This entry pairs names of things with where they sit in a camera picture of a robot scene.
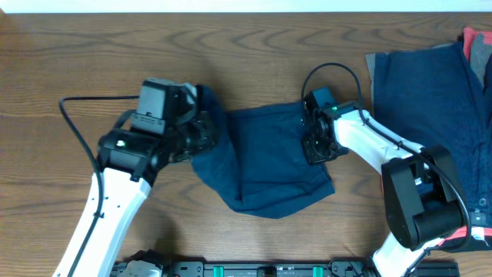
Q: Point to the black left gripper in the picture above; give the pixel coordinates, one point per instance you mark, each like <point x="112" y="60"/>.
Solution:
<point x="205" y="131"/>

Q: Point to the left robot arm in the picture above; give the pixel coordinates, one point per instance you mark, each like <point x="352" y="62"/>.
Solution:
<point x="168" y="126"/>

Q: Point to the navy blue trousers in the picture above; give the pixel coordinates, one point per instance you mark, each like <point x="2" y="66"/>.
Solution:
<point x="258" y="166"/>

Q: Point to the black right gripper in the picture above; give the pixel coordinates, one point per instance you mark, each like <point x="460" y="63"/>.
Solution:
<point x="313" y="158"/>

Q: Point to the red garment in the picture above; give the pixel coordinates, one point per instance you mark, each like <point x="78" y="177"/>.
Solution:
<point x="465" y="129"/>

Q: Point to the navy blue folded shirt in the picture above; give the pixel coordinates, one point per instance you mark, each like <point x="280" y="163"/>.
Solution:
<point x="433" y="97"/>

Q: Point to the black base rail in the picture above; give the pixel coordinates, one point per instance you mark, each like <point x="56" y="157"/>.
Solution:
<point x="150" y="263"/>

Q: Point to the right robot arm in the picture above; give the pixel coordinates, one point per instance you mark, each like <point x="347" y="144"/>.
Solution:
<point x="423" y="199"/>

